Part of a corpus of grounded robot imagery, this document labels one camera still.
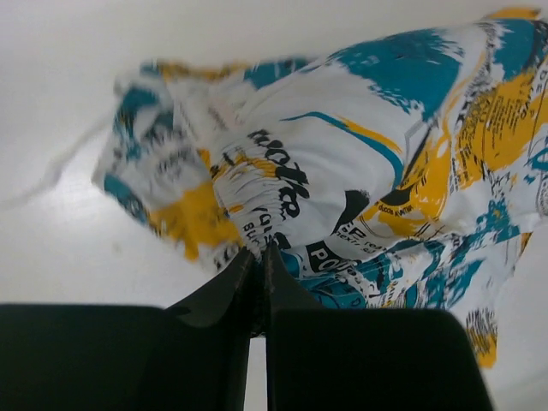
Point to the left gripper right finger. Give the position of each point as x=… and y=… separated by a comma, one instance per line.
x=363, y=359

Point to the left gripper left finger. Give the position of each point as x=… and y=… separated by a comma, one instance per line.
x=190, y=356

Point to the printed white teal yellow shorts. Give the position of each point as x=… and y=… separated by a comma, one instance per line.
x=403, y=172

